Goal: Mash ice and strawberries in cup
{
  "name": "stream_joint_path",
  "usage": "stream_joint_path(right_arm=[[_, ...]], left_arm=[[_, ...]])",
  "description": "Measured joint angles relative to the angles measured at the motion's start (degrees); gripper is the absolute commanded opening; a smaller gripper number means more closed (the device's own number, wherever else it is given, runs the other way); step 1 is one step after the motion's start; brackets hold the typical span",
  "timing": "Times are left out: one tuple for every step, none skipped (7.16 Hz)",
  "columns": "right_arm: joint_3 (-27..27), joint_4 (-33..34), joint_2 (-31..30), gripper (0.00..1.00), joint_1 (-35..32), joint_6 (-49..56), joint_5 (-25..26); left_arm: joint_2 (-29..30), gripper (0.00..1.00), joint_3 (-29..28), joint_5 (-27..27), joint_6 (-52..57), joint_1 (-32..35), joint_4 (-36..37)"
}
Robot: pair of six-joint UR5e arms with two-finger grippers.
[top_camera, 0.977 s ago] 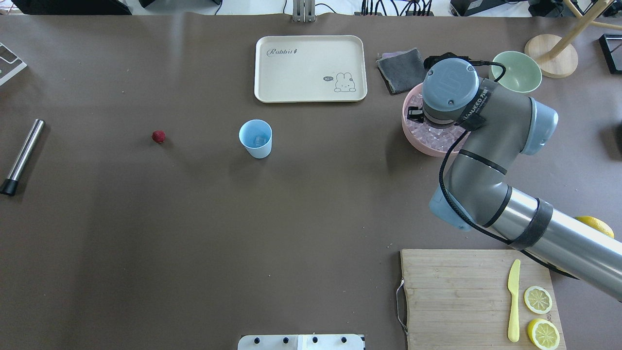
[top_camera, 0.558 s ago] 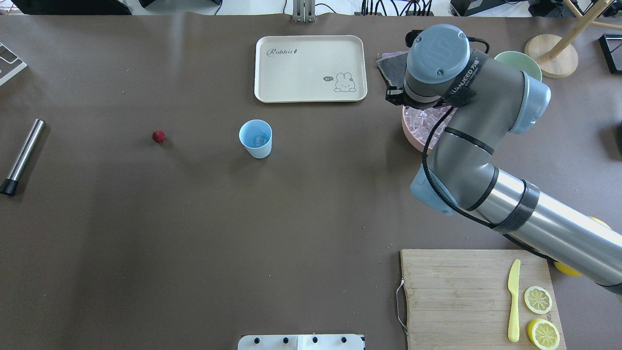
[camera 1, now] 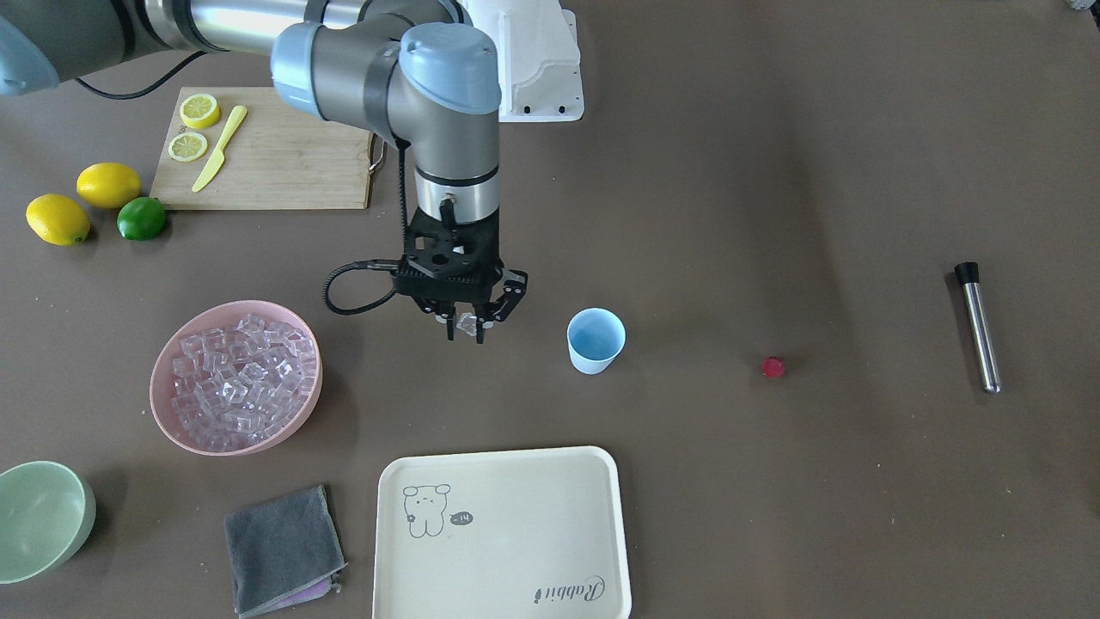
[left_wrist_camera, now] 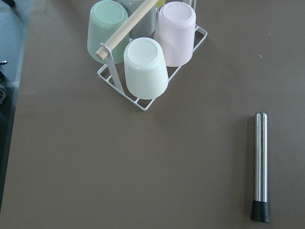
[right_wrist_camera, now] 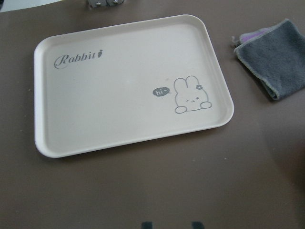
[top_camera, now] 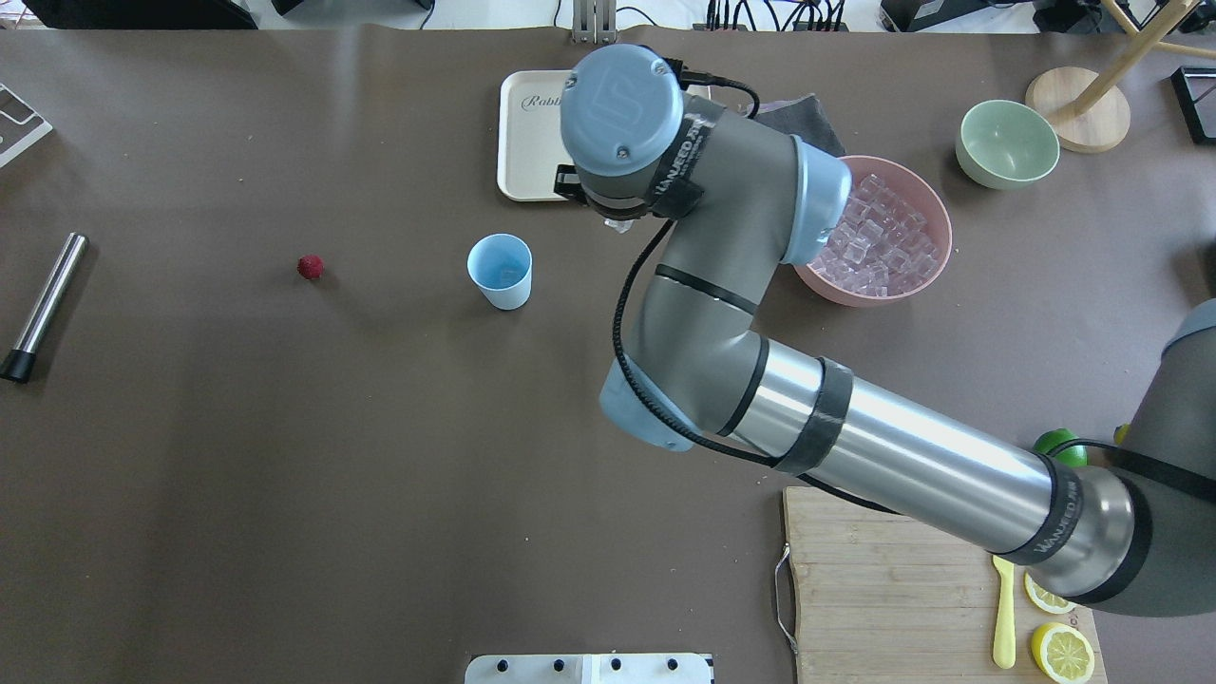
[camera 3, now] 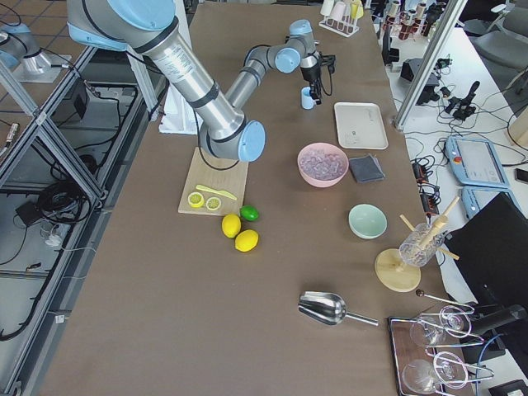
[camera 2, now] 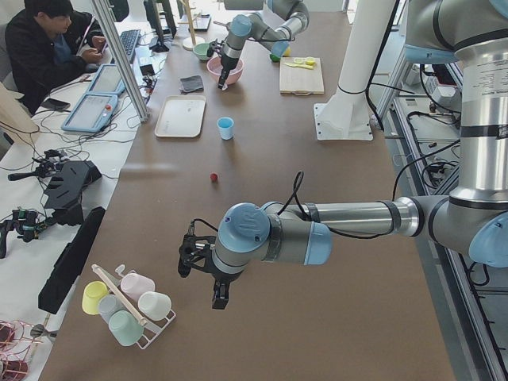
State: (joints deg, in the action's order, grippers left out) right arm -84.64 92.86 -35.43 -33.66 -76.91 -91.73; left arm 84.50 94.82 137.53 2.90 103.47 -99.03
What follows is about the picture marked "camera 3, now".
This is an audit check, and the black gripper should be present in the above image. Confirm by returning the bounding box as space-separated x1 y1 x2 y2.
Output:
300 51 336 105

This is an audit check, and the steel ice scoop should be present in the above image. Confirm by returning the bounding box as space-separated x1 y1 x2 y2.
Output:
298 291 379 327

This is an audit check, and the green lime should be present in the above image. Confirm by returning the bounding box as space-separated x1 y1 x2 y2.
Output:
239 205 260 222

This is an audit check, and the grey folded cloth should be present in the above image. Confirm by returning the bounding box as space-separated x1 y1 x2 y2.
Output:
349 154 385 183

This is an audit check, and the upper wine glass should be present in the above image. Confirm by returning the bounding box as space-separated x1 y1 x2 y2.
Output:
410 305 471 347

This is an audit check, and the yellow plastic knife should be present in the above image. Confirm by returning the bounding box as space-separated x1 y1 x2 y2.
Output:
196 184 238 200

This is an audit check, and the pink upturned cup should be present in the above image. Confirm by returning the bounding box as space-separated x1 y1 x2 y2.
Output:
329 1 346 21

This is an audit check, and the white upturned cup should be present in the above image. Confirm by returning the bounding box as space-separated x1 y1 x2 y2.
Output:
320 0 334 17

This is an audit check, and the cream rabbit serving tray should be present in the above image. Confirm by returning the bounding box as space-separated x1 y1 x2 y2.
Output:
333 101 389 150

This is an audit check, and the long bar spoon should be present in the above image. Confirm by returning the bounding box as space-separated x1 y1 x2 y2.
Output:
415 289 474 309

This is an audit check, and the wooden glass stand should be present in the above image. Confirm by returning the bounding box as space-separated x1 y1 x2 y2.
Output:
375 196 460 292

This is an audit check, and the white wire cup rack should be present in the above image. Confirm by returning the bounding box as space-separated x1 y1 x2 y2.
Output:
318 0 364 38

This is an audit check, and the wine glass rack tray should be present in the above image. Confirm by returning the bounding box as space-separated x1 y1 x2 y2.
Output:
388 305 494 395

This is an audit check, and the textured drinking glass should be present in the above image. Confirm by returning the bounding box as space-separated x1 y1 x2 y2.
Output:
399 223 444 267

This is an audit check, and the lower wine glass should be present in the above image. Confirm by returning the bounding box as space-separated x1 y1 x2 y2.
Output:
402 351 469 395

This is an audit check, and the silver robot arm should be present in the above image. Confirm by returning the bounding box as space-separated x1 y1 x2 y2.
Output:
1 21 321 100
67 0 335 162

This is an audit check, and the light blue plastic cup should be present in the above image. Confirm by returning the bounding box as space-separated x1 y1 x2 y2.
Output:
300 87 315 110

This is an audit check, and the wooden cutting board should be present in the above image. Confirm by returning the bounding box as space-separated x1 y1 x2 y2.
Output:
178 148 248 216

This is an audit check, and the green bowl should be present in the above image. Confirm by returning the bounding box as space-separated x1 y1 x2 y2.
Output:
348 204 388 239

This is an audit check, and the lemon half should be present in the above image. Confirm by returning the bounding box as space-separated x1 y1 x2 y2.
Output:
187 191 205 209

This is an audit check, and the whole lemon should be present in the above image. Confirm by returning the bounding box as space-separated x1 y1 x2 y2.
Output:
221 214 242 238
234 229 259 252

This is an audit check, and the blue teach pendant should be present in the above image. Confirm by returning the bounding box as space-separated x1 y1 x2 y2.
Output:
445 136 510 188

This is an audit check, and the lemon slice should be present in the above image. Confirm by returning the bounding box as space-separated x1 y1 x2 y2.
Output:
205 196 222 211

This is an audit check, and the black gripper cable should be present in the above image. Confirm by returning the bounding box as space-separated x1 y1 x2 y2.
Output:
318 53 337 97

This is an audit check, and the pink bowl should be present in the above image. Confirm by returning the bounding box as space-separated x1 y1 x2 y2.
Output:
297 142 349 188

